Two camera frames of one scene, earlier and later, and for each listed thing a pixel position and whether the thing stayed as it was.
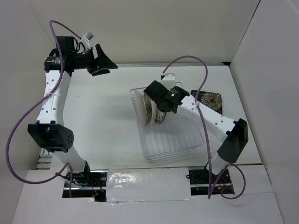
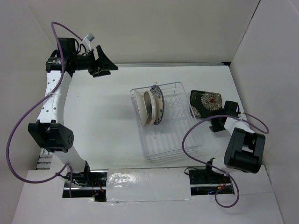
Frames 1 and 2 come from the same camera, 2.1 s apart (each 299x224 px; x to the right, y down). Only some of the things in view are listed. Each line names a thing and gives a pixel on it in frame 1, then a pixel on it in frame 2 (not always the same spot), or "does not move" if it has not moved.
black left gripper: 105,62 does not move
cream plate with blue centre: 151,108 does not move
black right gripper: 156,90 to 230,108
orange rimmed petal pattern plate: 141,109 does not move
